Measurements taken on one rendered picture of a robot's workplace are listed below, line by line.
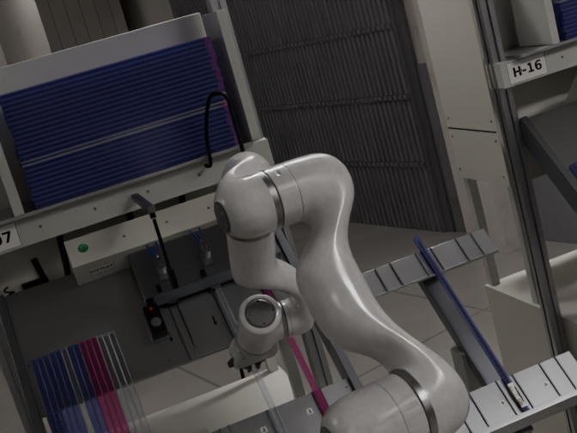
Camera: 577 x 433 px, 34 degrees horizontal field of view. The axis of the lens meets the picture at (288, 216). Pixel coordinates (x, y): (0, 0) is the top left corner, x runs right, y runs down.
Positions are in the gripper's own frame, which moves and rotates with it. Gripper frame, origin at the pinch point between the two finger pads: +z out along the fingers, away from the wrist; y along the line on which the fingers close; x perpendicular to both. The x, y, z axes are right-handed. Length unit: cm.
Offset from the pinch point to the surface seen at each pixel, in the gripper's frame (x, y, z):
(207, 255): -27.7, 0.1, -0.6
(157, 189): -48.2, 5.1, -0.8
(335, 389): 12.5, -15.2, 0.9
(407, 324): -53, -119, 234
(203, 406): -12, 6, 72
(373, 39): -244, -199, 275
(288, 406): 12.2, -3.9, 0.9
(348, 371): 10.0, -19.4, 0.1
